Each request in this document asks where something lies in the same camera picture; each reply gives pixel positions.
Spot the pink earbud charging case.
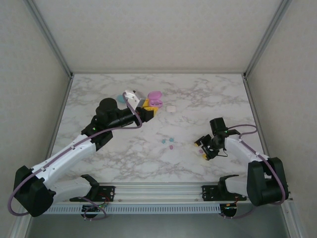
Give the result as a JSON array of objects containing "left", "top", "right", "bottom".
[{"left": 147, "top": 90, "right": 163, "bottom": 109}]

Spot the black electronics module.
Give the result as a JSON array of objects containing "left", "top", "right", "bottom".
[
  {"left": 81, "top": 204, "right": 105, "bottom": 214},
  {"left": 221, "top": 203, "right": 239, "bottom": 219}
]

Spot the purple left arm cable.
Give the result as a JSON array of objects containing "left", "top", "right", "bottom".
[{"left": 7, "top": 93, "right": 143, "bottom": 222}]

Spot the aluminium table back rail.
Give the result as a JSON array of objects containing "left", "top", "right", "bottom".
[{"left": 71, "top": 71, "right": 246, "bottom": 75}]

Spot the aluminium table side rail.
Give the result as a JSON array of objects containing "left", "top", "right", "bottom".
[
  {"left": 243, "top": 74, "right": 269, "bottom": 159},
  {"left": 44, "top": 74, "right": 74, "bottom": 169}
]

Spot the aluminium front mounting rail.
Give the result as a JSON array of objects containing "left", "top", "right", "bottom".
[{"left": 51, "top": 182, "right": 294, "bottom": 204}]

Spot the grey slotted cable duct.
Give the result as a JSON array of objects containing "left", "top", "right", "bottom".
[{"left": 44, "top": 204, "right": 221, "bottom": 215}]

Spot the aluminium corner frame post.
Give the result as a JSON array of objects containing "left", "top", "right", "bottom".
[
  {"left": 243, "top": 0, "right": 295, "bottom": 79},
  {"left": 24, "top": 0, "right": 74, "bottom": 78}
]

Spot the aluminium lower frame post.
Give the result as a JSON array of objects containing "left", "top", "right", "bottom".
[
  {"left": 7, "top": 214, "right": 32, "bottom": 238},
  {"left": 281, "top": 202, "right": 305, "bottom": 238}
]

